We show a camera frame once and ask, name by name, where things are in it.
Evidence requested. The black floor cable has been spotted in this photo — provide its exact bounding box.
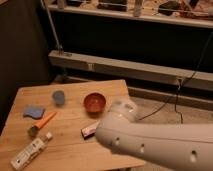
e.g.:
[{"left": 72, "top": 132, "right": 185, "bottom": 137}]
[{"left": 136, "top": 31, "right": 213, "bottom": 125}]

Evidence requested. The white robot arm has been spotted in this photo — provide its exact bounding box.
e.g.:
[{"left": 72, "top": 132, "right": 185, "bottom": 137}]
[{"left": 95, "top": 99, "right": 213, "bottom": 171}]

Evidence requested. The white labelled bottle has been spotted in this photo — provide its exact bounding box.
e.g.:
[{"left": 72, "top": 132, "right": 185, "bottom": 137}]
[{"left": 10, "top": 132, "right": 53, "bottom": 171}]

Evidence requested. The blue round cup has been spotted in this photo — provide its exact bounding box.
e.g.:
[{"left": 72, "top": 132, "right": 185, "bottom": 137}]
[{"left": 52, "top": 90, "right": 65, "bottom": 106}]

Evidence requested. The blue sponge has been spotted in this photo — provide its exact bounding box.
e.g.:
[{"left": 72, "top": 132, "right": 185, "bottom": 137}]
[{"left": 23, "top": 106, "right": 45, "bottom": 119}]

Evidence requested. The wooden table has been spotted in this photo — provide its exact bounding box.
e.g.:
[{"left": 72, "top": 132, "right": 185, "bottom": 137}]
[{"left": 0, "top": 80, "right": 145, "bottom": 171}]

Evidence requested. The white shelf with clutter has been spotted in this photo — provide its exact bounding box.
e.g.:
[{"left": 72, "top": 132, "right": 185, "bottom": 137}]
[{"left": 45, "top": 0, "right": 213, "bottom": 29}]

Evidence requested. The orange handled brush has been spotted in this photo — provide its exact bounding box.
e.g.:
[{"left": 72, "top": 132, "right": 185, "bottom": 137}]
[{"left": 27, "top": 112, "right": 56, "bottom": 138}]

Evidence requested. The red-brown bowl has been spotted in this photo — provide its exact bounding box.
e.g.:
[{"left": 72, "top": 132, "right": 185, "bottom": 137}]
[{"left": 83, "top": 93, "right": 106, "bottom": 113}]

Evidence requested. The metal lamp pole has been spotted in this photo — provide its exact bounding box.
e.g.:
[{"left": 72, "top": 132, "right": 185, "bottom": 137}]
[{"left": 40, "top": 0, "right": 65, "bottom": 55}]

